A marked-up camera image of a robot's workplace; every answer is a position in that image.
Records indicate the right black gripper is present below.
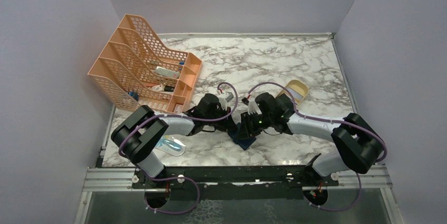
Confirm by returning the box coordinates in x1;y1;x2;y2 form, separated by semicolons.
236;110;273;140

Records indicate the dark blue card holder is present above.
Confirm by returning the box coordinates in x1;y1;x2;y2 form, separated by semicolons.
227;122;257;151

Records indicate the clear blister pack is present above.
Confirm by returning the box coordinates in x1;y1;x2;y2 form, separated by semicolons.
155;135;186;157

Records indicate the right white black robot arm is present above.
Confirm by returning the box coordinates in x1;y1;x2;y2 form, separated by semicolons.
235;93;385;186

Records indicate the black mounting rail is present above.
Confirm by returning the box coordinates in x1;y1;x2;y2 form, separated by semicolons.
132;165;339;201

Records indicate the stack of credit cards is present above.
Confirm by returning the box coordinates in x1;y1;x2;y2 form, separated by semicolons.
288;88;304;103

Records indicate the blue item in organizer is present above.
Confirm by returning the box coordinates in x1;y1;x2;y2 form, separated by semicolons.
128;91;139;101

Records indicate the small black item in organizer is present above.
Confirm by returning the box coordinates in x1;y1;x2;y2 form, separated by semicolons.
163;85;175;92

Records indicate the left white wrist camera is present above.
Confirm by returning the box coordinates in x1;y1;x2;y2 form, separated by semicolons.
217;92;234;111

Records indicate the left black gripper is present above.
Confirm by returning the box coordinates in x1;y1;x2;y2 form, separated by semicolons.
203;105;238;132

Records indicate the beige oval tray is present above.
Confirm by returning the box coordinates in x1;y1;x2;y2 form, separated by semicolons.
285;80;309;106

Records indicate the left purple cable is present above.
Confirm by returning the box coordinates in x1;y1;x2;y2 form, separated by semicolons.
118;82;240;215

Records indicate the purple cable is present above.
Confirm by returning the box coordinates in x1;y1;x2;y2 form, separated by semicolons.
118;82;240;215
247;82;388;212

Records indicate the white grey eraser box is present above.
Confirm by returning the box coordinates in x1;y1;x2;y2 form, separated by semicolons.
154;66;180;79

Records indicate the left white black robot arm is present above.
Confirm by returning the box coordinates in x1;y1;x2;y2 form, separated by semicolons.
110;92;237;188

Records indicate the orange plastic file organizer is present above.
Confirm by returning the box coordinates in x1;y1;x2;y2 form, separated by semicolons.
88;14;202;113

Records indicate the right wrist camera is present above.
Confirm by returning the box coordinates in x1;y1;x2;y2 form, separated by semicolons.
242;96;259;115

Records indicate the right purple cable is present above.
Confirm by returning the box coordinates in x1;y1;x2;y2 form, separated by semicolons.
247;82;388;212

